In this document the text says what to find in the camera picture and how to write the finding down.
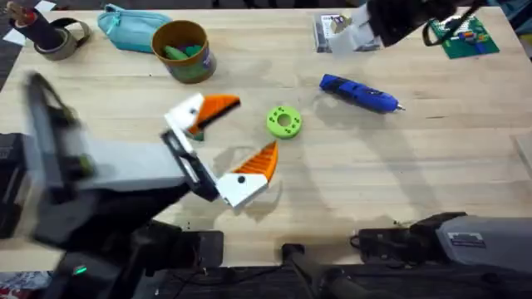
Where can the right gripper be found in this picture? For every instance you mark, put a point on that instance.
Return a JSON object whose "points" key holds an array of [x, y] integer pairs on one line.
{"points": [[399, 18]]}

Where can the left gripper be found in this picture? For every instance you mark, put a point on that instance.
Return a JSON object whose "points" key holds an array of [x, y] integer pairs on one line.
{"points": [[133, 166]]}

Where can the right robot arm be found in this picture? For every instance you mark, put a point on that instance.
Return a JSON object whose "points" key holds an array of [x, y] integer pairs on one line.
{"points": [[486, 241]]}

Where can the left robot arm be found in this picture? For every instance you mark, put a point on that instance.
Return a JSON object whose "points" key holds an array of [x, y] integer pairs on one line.
{"points": [[108, 236]]}

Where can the blue electric screwdriver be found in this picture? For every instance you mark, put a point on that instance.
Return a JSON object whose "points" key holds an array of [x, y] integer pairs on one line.
{"points": [[357, 92]]}

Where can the green disc with holes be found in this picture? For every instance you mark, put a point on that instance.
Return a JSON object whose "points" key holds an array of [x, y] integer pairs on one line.
{"points": [[276, 128]]}

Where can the green board with toy blocks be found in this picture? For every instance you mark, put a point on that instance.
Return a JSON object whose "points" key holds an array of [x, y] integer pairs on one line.
{"points": [[469, 45]]}

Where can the clear plastic parts box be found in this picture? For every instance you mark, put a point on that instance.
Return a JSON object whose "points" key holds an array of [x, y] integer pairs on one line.
{"points": [[322, 35]]}

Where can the brown tub with green toys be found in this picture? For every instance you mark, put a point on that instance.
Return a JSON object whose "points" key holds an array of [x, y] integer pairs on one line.
{"points": [[187, 68]]}

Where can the teal zip pouch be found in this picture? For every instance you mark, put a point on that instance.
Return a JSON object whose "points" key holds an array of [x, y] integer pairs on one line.
{"points": [[129, 31]]}

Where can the grey tape roll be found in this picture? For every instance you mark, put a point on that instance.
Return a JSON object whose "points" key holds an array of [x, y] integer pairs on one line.
{"points": [[58, 52]]}

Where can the black cylinder with brown tip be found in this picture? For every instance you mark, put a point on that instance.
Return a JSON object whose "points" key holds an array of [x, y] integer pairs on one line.
{"points": [[39, 29]]}

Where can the white paper sheet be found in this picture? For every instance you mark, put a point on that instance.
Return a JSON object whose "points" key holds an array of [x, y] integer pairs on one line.
{"points": [[14, 37]]}

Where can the black rail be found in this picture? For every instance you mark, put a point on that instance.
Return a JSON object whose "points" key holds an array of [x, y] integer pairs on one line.
{"points": [[436, 284]]}

